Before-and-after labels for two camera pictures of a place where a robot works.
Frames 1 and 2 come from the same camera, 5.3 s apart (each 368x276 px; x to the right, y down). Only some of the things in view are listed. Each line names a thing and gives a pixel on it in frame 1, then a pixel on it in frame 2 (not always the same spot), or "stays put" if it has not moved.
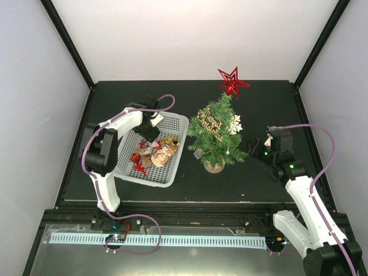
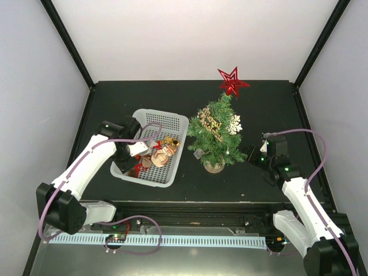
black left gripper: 151,135 -> 125,165
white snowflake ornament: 235,126 stays put
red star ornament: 232,82 stays put
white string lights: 198,153 stays put
